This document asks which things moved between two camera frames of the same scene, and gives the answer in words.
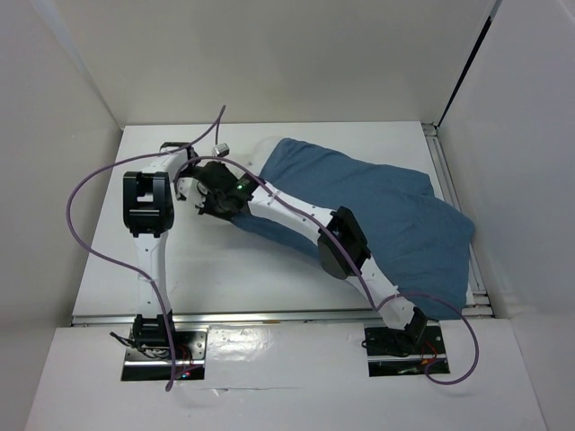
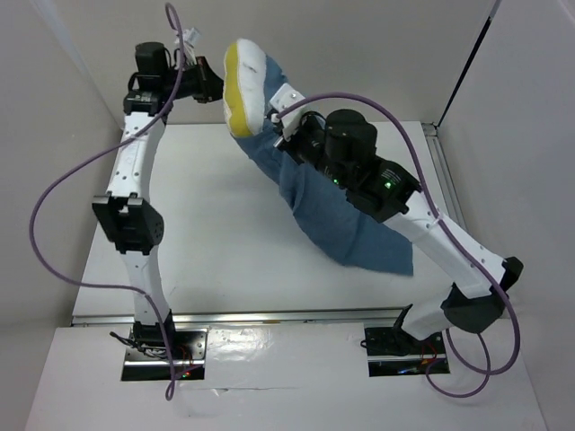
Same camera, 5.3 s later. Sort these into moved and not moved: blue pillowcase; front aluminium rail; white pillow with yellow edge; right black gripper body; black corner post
Moved: right black gripper body; blue pillowcase; white pillow with yellow edge
Not moved: black corner post; front aluminium rail
